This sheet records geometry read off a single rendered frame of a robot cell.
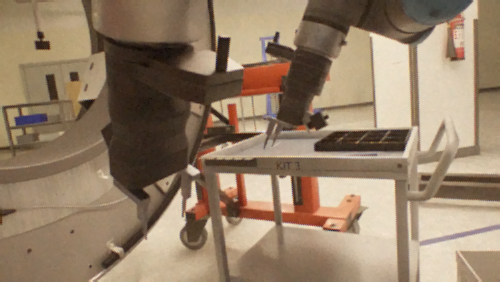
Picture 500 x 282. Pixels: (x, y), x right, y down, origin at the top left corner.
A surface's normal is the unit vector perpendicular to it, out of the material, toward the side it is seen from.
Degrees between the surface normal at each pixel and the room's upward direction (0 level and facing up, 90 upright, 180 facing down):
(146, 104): 112
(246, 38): 90
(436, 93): 90
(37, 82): 90
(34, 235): 90
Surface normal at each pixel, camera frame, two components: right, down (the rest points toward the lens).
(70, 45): 0.18, 0.13
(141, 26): 0.09, 0.49
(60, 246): 0.87, -0.02
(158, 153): 0.77, 0.35
